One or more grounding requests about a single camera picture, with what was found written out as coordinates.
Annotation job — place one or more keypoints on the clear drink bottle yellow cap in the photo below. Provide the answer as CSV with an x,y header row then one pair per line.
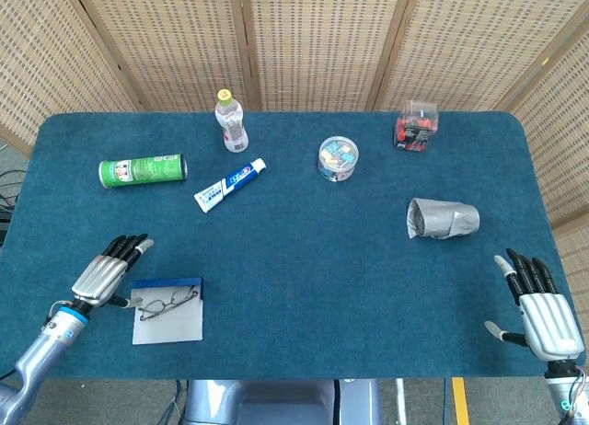
x,y
232,126

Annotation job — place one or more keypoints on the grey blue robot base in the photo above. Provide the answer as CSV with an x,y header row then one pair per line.
x,y
276,402

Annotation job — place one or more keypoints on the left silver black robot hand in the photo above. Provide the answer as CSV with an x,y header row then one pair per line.
x,y
99,278

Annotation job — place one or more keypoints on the blue white toothpaste tube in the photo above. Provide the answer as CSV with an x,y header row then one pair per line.
x,y
230,183

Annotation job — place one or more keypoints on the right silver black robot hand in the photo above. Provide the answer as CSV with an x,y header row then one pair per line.
x,y
550,321

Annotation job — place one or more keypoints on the blue cardboard glasses case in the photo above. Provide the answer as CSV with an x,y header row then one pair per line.
x,y
170,328

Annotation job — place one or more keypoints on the blue table cloth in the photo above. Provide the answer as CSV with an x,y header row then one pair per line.
x,y
299,259

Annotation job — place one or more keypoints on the thin-framed eyeglasses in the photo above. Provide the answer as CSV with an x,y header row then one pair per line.
x,y
177,296

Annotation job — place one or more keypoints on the woven wooden folding screen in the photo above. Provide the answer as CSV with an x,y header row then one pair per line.
x,y
317,43

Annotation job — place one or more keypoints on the round clear binder clip jar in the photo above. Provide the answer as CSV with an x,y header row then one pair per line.
x,y
338,158

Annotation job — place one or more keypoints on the white table leg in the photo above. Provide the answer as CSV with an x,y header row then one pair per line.
x,y
401,402

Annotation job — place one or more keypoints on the grey garbage bag roll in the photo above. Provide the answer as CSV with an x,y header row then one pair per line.
x,y
442,218

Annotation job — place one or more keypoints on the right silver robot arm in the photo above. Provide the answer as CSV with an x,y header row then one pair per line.
x,y
561,393

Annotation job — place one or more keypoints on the green chip can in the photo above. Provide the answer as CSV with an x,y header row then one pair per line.
x,y
142,169

